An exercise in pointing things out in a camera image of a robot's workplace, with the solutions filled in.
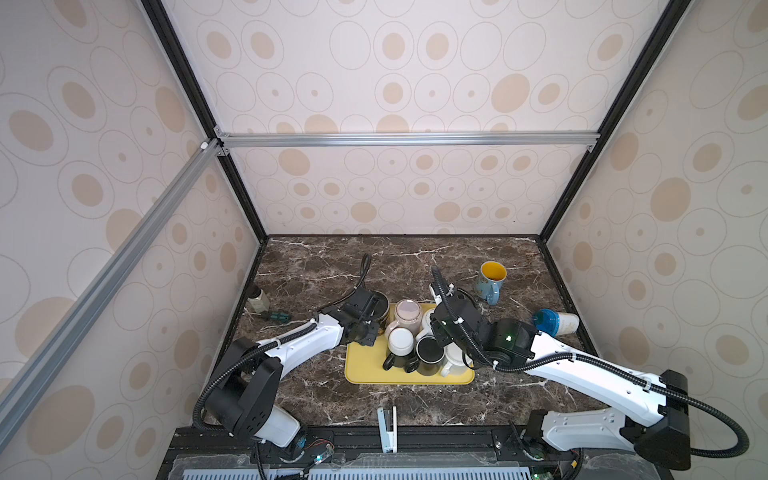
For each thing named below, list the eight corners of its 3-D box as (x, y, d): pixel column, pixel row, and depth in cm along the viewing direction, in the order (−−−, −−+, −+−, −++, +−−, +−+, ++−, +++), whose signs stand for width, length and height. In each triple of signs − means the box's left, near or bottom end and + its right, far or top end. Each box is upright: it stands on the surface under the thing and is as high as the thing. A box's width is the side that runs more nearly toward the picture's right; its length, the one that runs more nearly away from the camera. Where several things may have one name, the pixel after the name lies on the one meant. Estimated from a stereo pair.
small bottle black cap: (256, 316, 99) (247, 302, 93) (255, 299, 103) (246, 285, 97) (270, 312, 100) (262, 298, 94) (268, 296, 104) (260, 281, 98)
